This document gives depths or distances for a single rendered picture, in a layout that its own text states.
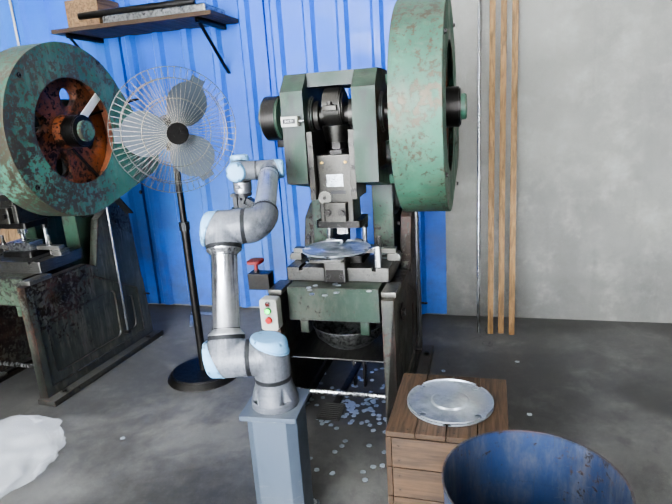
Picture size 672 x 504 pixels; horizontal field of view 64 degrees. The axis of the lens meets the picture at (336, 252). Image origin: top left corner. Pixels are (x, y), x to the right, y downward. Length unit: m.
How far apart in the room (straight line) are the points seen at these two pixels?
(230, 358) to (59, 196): 1.44
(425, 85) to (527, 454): 1.15
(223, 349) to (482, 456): 0.80
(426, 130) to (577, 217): 1.82
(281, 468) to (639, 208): 2.55
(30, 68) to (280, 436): 1.93
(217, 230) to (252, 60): 2.06
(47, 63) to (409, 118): 1.74
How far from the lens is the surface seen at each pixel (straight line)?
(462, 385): 2.06
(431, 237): 3.49
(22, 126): 2.75
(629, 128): 3.49
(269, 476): 1.88
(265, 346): 1.67
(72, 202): 2.91
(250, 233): 1.75
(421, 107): 1.86
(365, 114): 2.18
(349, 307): 2.23
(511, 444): 1.63
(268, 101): 2.37
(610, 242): 3.58
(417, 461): 1.86
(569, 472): 1.65
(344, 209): 2.25
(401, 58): 1.91
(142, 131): 2.69
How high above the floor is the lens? 1.34
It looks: 14 degrees down
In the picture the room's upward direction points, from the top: 4 degrees counter-clockwise
